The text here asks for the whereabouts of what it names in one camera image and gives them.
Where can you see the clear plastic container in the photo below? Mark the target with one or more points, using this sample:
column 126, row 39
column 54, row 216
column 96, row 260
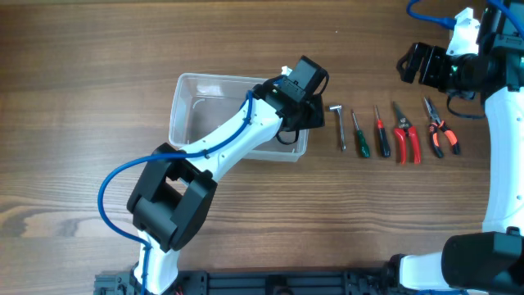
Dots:
column 203, row 102

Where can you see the red handled snips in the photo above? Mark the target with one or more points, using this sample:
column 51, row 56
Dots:
column 404, row 132

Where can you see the orange black long-nose pliers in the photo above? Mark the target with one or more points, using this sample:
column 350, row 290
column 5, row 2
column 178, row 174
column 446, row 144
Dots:
column 436, row 125

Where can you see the silver L-shaped socket wrench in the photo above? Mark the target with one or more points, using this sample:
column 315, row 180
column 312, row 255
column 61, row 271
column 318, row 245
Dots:
column 338, row 109

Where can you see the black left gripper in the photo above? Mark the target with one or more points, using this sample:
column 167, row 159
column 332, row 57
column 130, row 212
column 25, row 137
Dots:
column 319, row 119

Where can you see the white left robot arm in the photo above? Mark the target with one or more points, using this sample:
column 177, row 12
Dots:
column 172, row 197

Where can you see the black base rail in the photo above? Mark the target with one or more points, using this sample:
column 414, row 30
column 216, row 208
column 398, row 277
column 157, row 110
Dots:
column 349, row 282

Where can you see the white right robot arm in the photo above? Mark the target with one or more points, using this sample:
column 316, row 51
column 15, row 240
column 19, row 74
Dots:
column 484, row 58

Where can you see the green handled screwdriver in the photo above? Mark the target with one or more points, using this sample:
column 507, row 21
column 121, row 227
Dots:
column 363, row 146

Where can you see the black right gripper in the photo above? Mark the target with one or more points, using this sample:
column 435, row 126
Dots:
column 434, row 56

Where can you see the black red handled screwdriver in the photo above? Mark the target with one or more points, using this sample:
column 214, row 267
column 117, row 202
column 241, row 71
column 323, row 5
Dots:
column 384, row 146

